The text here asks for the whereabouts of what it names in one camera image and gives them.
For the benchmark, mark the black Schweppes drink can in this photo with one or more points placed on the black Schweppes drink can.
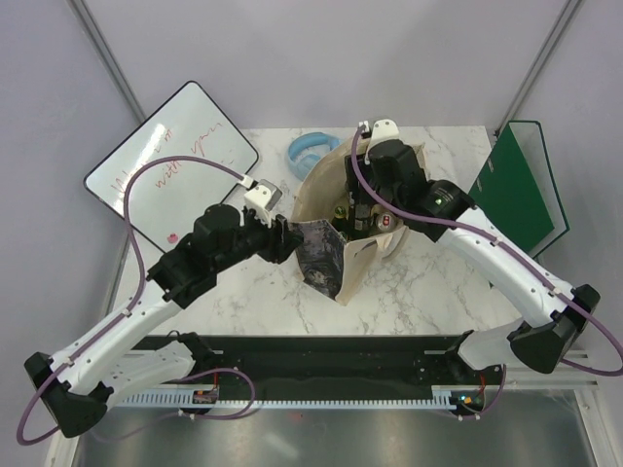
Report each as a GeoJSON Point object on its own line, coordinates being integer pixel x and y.
{"type": "Point", "coordinates": [362, 217]}

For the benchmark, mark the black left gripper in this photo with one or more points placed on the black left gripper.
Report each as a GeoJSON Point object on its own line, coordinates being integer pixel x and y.
{"type": "Point", "coordinates": [279, 248]}

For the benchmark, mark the white dry-erase board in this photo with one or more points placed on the white dry-erase board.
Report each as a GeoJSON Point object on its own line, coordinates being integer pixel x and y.
{"type": "Point", "coordinates": [174, 166]}

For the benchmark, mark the green ring binder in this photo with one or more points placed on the green ring binder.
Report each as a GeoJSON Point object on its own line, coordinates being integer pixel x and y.
{"type": "Point", "coordinates": [516, 188]}

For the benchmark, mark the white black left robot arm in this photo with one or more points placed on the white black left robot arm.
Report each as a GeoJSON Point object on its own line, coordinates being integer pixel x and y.
{"type": "Point", "coordinates": [81, 383]}

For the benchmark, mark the silver Red Bull can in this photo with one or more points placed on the silver Red Bull can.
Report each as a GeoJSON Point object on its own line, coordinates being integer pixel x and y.
{"type": "Point", "coordinates": [385, 222]}

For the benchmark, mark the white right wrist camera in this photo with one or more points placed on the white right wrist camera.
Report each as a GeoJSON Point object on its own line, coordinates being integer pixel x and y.
{"type": "Point", "coordinates": [379, 131]}

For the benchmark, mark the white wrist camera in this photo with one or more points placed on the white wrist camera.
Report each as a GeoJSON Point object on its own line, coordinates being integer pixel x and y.
{"type": "Point", "coordinates": [379, 131]}
{"type": "Point", "coordinates": [261, 196]}

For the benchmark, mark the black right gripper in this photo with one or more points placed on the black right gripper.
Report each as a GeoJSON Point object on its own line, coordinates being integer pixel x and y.
{"type": "Point", "coordinates": [351, 185]}

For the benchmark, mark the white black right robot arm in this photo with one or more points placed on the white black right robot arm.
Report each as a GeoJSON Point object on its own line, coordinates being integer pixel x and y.
{"type": "Point", "coordinates": [553, 312]}

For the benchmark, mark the cream canvas Monet tote bag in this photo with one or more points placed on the cream canvas Monet tote bag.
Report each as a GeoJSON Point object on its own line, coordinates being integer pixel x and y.
{"type": "Point", "coordinates": [328, 265]}

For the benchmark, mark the light blue slotted cable duct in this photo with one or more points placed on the light blue slotted cable duct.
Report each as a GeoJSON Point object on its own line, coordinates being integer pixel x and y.
{"type": "Point", "coordinates": [198, 397]}

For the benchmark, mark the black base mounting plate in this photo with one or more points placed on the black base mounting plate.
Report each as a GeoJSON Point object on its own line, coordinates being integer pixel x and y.
{"type": "Point", "coordinates": [337, 366]}

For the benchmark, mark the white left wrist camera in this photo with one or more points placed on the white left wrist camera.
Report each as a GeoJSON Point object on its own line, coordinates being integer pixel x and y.
{"type": "Point", "coordinates": [261, 196]}

